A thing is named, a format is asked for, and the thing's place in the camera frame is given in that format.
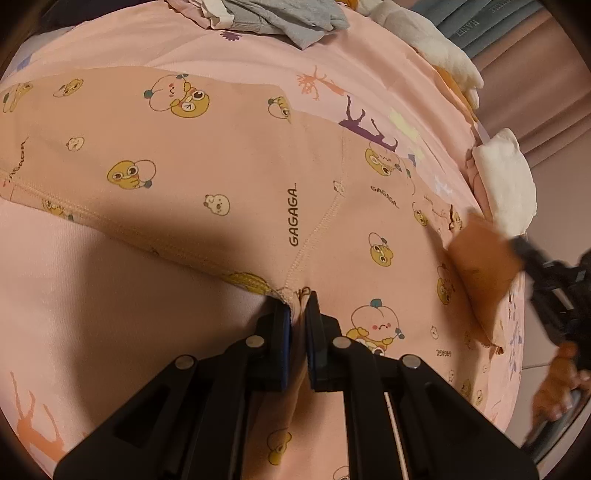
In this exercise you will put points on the pink beige curtain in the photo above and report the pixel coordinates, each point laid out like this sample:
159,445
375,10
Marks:
537,85

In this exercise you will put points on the pink printed bed sheet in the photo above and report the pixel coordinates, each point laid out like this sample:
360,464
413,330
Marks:
383,78

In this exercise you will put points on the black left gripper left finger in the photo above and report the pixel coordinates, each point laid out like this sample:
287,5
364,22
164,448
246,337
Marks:
260,363

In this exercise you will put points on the grey crumpled garment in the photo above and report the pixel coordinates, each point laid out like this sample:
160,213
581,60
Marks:
303,22

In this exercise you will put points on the peach cartoon print garment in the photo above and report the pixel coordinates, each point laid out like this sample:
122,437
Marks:
146,213

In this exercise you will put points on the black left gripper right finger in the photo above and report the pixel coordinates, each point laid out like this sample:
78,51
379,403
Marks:
335,362

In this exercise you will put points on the white folded garment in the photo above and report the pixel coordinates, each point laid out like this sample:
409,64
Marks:
507,180

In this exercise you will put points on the right hand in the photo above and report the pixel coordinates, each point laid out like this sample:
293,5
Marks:
554,397

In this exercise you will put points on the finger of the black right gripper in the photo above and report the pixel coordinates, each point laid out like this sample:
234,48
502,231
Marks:
524,251

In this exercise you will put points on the white orange plush toy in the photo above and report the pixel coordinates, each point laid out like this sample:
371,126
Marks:
421,34

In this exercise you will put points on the teal curtain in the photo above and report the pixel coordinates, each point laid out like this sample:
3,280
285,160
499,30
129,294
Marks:
474,25

